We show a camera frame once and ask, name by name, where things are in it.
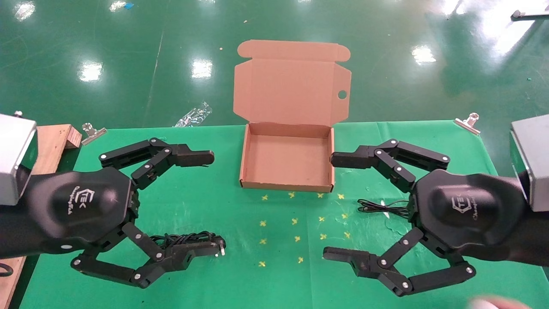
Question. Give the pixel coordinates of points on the grey metal bar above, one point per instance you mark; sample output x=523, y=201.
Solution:
x=532, y=15

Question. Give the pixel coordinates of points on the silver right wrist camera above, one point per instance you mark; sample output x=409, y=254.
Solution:
x=534, y=159

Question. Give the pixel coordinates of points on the clear plastic bag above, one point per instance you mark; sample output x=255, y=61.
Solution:
x=193, y=116

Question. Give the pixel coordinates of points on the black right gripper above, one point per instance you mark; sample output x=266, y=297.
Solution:
x=467, y=210

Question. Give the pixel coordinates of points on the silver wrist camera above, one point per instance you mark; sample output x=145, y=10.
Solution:
x=534, y=159
x=15, y=154

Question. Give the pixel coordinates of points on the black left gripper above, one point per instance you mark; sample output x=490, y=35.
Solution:
x=81, y=206

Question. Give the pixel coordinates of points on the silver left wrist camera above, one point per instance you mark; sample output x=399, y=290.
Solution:
x=15, y=154

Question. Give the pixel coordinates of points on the open brown cardboard box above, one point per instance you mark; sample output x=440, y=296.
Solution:
x=287, y=159

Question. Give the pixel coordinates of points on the silver binder clip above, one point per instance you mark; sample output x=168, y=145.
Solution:
x=92, y=136
x=467, y=125

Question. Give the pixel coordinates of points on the green table cloth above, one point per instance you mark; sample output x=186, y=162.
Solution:
x=240, y=274

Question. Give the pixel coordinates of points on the brown wooden board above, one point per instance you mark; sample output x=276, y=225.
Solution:
x=55, y=146

